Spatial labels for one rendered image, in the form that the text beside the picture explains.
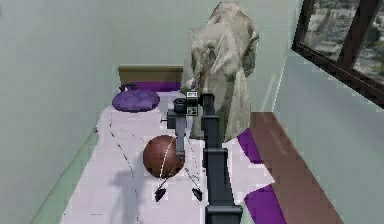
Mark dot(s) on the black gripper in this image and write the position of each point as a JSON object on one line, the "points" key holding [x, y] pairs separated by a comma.
{"points": [[176, 120]]}

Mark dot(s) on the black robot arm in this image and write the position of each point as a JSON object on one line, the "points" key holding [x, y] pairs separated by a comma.
{"points": [[216, 173]]}

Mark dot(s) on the brown basketball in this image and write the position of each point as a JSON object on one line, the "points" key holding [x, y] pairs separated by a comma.
{"points": [[156, 156]]}

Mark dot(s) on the bed with lilac cover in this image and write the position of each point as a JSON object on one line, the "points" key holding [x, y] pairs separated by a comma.
{"points": [[126, 140]]}

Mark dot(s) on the purple round pillow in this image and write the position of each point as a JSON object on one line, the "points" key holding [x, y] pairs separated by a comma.
{"points": [[135, 100]]}

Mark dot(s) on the small black object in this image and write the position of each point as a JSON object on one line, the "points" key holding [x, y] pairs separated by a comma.
{"points": [[128, 87]]}

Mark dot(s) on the beige draped cloth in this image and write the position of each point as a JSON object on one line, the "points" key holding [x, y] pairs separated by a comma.
{"points": [[221, 56]]}

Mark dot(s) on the dark brown framed window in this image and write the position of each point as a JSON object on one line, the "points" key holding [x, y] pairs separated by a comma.
{"points": [[353, 36]]}

